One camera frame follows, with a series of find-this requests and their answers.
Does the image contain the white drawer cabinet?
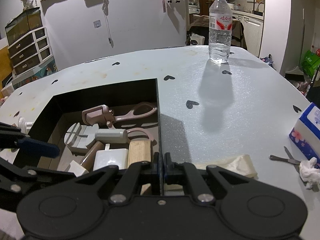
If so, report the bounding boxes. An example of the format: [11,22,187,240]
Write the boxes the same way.
[8,27,53,75]

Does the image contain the glass fish tank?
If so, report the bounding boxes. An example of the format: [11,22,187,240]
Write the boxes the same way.
[5,7,43,45]

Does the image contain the small metal scissors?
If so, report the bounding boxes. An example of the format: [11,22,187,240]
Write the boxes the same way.
[269,146,303,165]

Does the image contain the white suction cup holder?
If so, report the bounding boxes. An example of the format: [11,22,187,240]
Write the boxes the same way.
[17,117,34,134]

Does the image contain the clear plastic water bottle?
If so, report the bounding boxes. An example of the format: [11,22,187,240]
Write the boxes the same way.
[208,0,233,64]

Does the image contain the grey cylindrical case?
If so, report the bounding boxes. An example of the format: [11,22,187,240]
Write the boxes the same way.
[95,129,129,144]

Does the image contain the green plastic bag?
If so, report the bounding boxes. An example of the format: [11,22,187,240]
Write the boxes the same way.
[301,50,319,77]

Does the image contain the black storage box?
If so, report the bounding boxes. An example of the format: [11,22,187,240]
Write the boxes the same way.
[15,77,162,178]

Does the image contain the grey round slotted tool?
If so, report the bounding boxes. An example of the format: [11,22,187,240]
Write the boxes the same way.
[64,122,99,155]

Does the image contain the crumpled white tissue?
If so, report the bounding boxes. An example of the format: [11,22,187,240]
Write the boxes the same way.
[299,157,320,190]

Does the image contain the beige plastic bag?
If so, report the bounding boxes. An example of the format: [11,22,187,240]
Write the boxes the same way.
[193,154,258,178]

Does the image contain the white power adapter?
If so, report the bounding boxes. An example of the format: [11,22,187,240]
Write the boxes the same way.
[93,144,129,171]

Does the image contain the blue white tissue pack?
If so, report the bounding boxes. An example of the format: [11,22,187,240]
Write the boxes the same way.
[289,103,320,169]

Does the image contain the round wooden block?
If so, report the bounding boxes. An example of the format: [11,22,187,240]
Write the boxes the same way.
[127,140,152,167]

